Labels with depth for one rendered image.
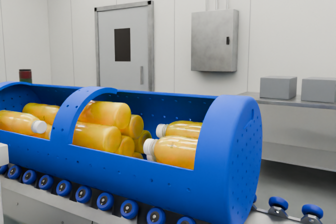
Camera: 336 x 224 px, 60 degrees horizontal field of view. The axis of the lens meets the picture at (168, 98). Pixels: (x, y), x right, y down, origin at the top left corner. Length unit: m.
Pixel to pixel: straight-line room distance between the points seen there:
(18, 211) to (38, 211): 0.09
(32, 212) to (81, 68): 5.00
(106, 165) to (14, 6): 5.70
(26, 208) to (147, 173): 0.49
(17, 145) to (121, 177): 0.37
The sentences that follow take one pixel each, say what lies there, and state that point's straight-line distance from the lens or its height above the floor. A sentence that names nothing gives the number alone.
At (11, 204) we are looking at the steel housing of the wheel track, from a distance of 1.06.
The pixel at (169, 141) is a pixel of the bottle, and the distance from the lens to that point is 0.65.
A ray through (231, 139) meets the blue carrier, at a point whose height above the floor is 1.17.
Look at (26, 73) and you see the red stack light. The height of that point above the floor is 1.24.
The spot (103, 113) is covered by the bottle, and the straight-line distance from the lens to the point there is 0.80.
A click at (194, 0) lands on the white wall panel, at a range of 4.44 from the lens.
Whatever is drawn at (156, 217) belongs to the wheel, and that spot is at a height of 0.97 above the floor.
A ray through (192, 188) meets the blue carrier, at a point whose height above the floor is 1.07.
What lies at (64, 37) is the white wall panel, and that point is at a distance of 6.23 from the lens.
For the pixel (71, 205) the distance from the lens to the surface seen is 0.87.
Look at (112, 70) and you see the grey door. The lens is 5.24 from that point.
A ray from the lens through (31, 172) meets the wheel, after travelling 0.99.
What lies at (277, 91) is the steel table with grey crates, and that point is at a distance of 3.22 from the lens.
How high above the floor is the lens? 1.31
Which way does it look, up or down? 8 degrees down
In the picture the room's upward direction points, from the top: straight up
